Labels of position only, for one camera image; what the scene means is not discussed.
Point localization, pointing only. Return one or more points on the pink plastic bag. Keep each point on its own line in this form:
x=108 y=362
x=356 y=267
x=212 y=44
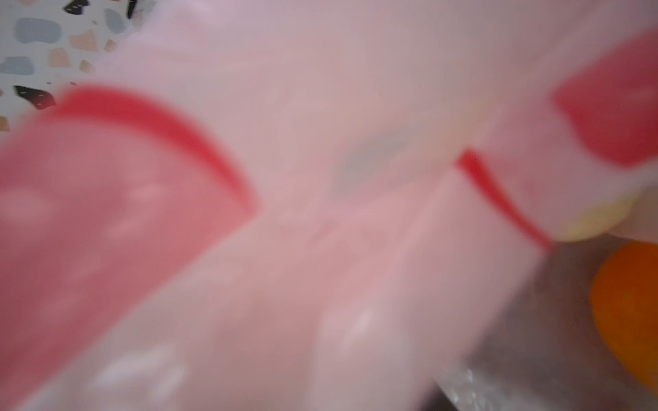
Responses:
x=309 y=205

